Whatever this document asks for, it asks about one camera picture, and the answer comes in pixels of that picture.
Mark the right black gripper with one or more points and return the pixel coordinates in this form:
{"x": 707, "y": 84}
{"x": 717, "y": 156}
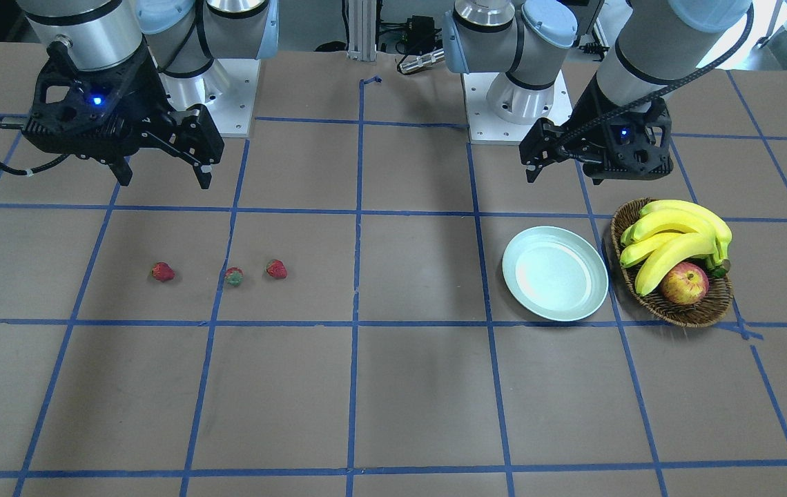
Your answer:
{"x": 149, "y": 95}

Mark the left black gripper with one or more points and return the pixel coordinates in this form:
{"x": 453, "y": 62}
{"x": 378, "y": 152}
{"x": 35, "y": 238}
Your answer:
{"x": 587, "y": 114}

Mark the greenish red strawberry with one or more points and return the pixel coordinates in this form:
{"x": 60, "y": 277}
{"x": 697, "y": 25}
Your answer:
{"x": 233, "y": 276}

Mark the light green plate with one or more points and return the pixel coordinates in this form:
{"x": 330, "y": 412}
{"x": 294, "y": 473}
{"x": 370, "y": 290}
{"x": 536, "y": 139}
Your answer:
{"x": 555, "y": 273}

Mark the silver cylinder connector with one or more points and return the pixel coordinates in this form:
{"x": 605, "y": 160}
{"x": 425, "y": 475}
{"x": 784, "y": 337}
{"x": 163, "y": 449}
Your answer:
{"x": 410, "y": 65}

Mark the yellow banana bunch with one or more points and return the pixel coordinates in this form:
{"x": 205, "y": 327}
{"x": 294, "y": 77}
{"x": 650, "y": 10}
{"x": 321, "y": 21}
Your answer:
{"x": 669, "y": 232}

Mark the red apple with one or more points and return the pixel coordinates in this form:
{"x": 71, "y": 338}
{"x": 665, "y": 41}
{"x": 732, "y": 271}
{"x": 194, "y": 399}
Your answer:
{"x": 685, "y": 284}

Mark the brown wicker basket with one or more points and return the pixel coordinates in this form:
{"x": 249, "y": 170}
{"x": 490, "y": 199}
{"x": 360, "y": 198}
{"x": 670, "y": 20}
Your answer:
{"x": 705, "y": 313}

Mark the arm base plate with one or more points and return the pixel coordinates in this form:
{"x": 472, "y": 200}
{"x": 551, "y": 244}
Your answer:
{"x": 483, "y": 117}
{"x": 228, "y": 89}

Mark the aluminium frame post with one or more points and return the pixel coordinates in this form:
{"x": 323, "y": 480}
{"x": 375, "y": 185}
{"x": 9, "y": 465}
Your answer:
{"x": 362, "y": 30}

